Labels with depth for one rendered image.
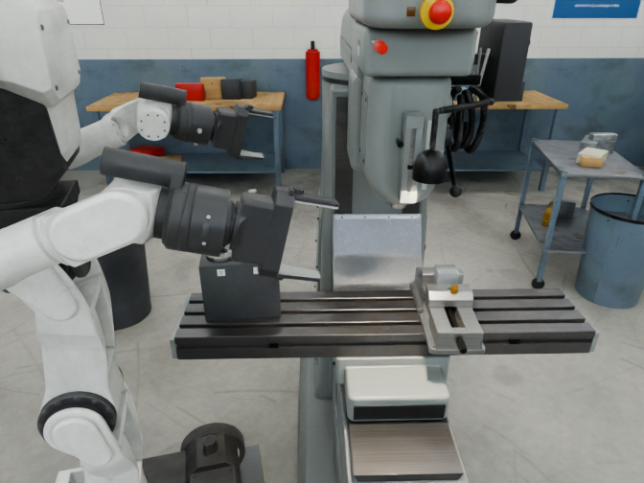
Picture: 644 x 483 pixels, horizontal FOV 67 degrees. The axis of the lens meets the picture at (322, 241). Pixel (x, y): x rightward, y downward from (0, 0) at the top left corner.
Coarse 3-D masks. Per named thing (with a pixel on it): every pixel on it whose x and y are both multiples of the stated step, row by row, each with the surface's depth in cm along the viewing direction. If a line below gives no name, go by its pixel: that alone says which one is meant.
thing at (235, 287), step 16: (208, 256) 135; (224, 256) 135; (208, 272) 134; (224, 272) 134; (240, 272) 135; (256, 272) 136; (208, 288) 136; (224, 288) 137; (240, 288) 138; (256, 288) 138; (272, 288) 139; (208, 304) 139; (224, 304) 139; (240, 304) 140; (256, 304) 140; (272, 304) 141; (208, 320) 141
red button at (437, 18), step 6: (438, 0) 85; (444, 0) 85; (432, 6) 85; (438, 6) 85; (444, 6) 85; (450, 6) 85; (432, 12) 85; (438, 12) 85; (444, 12) 85; (450, 12) 86; (432, 18) 86; (438, 18) 86; (444, 18) 86; (438, 24) 87
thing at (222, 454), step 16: (192, 448) 142; (208, 448) 138; (224, 448) 141; (144, 464) 141; (160, 464) 141; (176, 464) 141; (192, 464) 138; (208, 464) 136; (224, 464) 137; (160, 480) 136; (176, 480) 136; (192, 480) 134; (208, 480) 134; (224, 480) 134; (240, 480) 135
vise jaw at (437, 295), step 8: (432, 288) 137; (440, 288) 137; (448, 288) 138; (464, 288) 137; (432, 296) 135; (440, 296) 135; (448, 296) 135; (456, 296) 135; (464, 296) 135; (472, 296) 135; (432, 304) 136; (440, 304) 136; (448, 304) 136; (456, 304) 136; (464, 304) 136
